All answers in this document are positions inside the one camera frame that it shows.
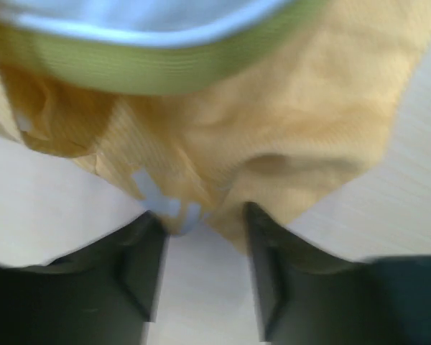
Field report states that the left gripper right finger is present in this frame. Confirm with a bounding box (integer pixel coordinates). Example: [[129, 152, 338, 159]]
[[244, 202, 431, 345]]

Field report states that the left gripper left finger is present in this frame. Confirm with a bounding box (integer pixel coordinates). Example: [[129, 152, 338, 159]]
[[0, 212, 167, 345]]

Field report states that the orange patterned pillowcase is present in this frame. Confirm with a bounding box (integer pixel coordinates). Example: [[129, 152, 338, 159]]
[[0, 1, 431, 249]]

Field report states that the white pillow yellow edge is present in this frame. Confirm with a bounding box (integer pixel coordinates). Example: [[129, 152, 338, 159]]
[[0, 0, 331, 96]]

